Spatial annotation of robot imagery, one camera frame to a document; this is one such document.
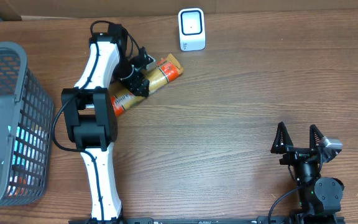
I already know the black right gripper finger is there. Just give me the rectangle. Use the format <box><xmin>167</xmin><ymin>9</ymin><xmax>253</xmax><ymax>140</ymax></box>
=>
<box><xmin>270</xmin><ymin>122</ymin><xmax>293</xmax><ymax>154</ymax></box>
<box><xmin>310</xmin><ymin>124</ymin><xmax>324</xmax><ymax>149</ymax></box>

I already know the orange spaghetti packet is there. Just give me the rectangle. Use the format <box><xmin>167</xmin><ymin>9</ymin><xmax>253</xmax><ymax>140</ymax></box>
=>
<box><xmin>109</xmin><ymin>54</ymin><xmax>184</xmax><ymax>117</ymax></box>

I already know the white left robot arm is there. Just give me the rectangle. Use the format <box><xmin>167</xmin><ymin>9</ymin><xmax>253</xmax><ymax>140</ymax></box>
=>
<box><xmin>57</xmin><ymin>22</ymin><xmax>150</xmax><ymax>223</ymax></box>

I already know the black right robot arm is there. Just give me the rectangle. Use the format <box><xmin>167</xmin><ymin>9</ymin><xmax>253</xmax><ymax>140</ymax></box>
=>
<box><xmin>267</xmin><ymin>122</ymin><xmax>344</xmax><ymax>224</ymax></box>

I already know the white barcode scanner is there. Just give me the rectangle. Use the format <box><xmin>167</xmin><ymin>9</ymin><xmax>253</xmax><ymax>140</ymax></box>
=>
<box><xmin>178</xmin><ymin>7</ymin><xmax>206</xmax><ymax>52</ymax></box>

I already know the grey plastic mesh basket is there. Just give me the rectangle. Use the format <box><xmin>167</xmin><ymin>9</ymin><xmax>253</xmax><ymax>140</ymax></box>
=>
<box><xmin>0</xmin><ymin>42</ymin><xmax>55</xmax><ymax>207</ymax></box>

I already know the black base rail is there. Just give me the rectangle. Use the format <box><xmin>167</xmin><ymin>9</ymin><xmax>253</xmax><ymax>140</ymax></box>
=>
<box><xmin>68</xmin><ymin>216</ymin><xmax>346</xmax><ymax>224</ymax></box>

